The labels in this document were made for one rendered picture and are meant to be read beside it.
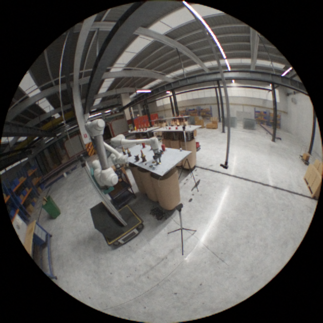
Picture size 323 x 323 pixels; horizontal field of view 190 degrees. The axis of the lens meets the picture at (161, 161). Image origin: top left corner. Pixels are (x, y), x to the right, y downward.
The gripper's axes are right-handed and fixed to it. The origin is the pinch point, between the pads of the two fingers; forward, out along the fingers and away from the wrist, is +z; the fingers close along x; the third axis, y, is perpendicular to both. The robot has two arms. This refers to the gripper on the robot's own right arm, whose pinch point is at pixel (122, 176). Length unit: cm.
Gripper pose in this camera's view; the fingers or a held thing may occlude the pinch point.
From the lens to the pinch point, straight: 156.2
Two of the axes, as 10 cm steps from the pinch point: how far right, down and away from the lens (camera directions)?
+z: 1.9, 8.7, 4.5
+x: 6.8, 2.2, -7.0
